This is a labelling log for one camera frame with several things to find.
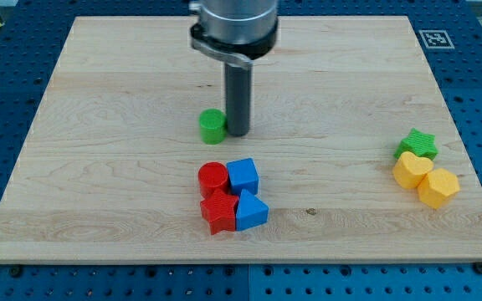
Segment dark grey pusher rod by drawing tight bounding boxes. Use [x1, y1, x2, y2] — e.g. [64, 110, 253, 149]
[224, 64, 252, 136]

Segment green cylinder block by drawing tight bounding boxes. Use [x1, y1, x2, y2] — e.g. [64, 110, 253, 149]
[198, 109, 227, 145]

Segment blue cube block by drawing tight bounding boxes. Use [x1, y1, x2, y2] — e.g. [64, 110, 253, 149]
[226, 158, 259, 195]

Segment red cylinder block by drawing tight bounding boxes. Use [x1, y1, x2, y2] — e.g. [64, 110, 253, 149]
[197, 161, 229, 198]

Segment red star block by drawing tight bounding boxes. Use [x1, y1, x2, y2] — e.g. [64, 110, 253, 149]
[200, 189, 239, 235]

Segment blue triangle block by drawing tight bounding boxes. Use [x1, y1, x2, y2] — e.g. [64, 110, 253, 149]
[236, 189, 269, 231]

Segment wooden board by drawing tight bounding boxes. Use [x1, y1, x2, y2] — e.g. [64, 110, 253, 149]
[0, 16, 482, 265]

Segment yellow heart block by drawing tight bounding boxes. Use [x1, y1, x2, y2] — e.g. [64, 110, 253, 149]
[392, 151, 434, 189]

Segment green star block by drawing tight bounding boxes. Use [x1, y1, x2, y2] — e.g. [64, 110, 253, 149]
[393, 128, 438, 161]

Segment white fiducial marker tag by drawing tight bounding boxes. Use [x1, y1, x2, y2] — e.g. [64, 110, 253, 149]
[419, 29, 454, 49]

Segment yellow hexagon block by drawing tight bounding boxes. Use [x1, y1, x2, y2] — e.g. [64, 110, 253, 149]
[417, 168, 460, 209]

